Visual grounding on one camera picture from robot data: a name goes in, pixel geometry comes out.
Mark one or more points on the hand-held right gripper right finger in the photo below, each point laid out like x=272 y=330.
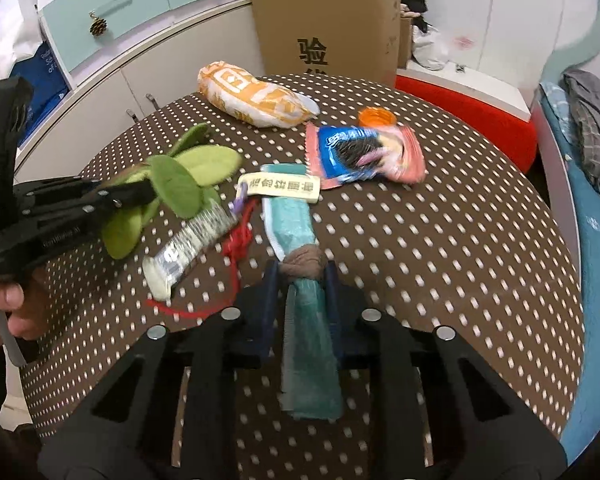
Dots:
x=334 y=305

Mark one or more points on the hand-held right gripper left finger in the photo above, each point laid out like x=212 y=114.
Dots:
x=270 y=305

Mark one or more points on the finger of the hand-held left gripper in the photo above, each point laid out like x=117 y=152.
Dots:
x=65 y=211
x=60 y=189

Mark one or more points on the brown knotted cloth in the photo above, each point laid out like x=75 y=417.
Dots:
x=305 y=262

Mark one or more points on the teal plastic wrapper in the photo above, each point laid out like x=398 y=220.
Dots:
x=305 y=360

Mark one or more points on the green plush leaf toy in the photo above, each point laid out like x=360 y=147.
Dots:
x=180 y=180

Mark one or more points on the blue plastic bag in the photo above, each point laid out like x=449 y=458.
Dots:
x=40 y=85

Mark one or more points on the brown polka-dot round table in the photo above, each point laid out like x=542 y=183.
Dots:
x=430 y=285

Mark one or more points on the cream printed tag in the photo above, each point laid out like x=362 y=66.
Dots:
x=280 y=187

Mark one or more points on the white paper bag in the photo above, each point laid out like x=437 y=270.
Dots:
x=5 y=35

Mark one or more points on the pink blue cookie packet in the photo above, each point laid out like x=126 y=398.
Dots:
x=365 y=152

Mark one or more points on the pine cone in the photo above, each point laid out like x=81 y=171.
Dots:
x=98 y=26

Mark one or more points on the low white cabinet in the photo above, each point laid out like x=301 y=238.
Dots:
x=180 y=60

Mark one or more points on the orange bottle cap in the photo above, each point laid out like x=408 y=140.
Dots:
x=376 y=117

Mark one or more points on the orange white bread bag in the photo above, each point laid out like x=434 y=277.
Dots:
x=255 y=97

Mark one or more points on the red covered box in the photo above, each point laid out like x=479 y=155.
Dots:
x=480 y=125

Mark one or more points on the blue patterned bed sheet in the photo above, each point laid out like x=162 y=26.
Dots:
x=595 y=285

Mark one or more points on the white board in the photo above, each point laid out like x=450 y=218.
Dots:
x=480 y=85

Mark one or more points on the light blue bunk bed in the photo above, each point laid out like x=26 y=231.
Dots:
x=555 y=160

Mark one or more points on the small black clip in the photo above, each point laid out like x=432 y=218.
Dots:
x=459 y=67

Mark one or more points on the small cardboard box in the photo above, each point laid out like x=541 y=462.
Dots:
x=405 y=40

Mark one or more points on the white plastic bag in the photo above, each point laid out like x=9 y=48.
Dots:
x=430 y=47

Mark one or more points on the large cardboard box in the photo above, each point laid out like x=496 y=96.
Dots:
x=330 y=25

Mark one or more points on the pink flower sticker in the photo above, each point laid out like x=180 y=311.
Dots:
x=462 y=42

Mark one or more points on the dark clothes pile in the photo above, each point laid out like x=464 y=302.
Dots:
x=412 y=0

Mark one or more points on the grey folded quilt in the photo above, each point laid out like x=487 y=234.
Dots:
x=595 y=125

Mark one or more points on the white wardrobe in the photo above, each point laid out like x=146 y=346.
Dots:
x=520 y=20

